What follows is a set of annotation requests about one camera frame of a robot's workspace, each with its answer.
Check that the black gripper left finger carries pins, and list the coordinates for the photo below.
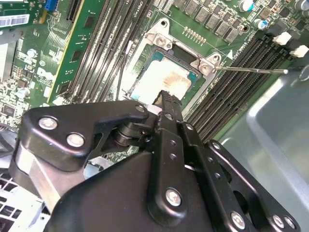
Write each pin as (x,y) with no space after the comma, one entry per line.
(101,112)

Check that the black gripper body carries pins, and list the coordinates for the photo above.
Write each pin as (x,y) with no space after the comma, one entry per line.
(103,200)

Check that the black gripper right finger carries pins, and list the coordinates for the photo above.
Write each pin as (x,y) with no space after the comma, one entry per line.
(227,198)

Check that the silver CPU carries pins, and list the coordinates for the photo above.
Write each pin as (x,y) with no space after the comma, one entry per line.
(157,77)

